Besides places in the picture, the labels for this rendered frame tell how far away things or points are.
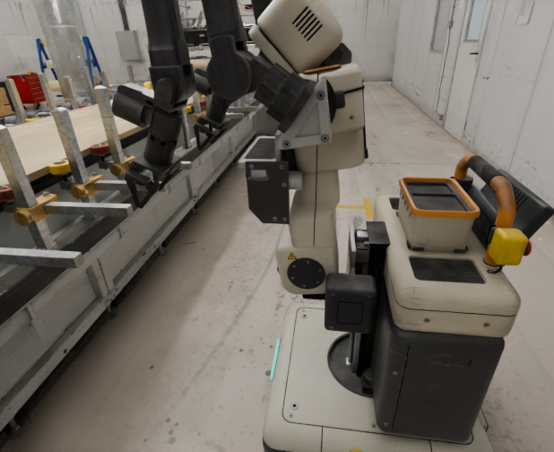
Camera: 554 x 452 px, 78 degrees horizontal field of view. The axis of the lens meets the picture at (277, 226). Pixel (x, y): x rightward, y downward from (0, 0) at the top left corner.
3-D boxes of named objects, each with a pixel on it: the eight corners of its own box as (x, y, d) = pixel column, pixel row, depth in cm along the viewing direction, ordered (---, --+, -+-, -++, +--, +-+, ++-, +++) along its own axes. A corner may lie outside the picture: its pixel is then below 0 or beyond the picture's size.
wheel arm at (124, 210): (134, 214, 109) (131, 202, 107) (128, 219, 106) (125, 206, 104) (14, 210, 115) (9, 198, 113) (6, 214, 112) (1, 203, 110)
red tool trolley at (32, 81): (55, 105, 913) (44, 72, 875) (36, 110, 847) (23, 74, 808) (38, 106, 915) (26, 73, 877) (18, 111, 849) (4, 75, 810)
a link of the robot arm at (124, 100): (176, 83, 59) (194, 78, 67) (112, 54, 59) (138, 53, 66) (160, 145, 65) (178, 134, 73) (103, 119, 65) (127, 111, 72)
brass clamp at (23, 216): (63, 208, 116) (57, 194, 113) (32, 227, 104) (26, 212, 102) (47, 207, 117) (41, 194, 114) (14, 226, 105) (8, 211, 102)
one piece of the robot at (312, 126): (332, 136, 66) (325, 74, 61) (332, 143, 62) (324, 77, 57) (281, 143, 69) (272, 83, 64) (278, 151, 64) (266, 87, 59)
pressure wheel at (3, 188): (-1, 225, 110) (-17, 192, 105) (10, 214, 117) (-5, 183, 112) (26, 221, 111) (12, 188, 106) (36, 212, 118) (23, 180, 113)
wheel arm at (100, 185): (168, 190, 131) (167, 179, 129) (165, 194, 128) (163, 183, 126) (67, 187, 138) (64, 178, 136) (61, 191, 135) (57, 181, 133)
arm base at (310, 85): (314, 91, 56) (316, 83, 66) (272, 59, 54) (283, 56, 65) (282, 135, 60) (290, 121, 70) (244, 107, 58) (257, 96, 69)
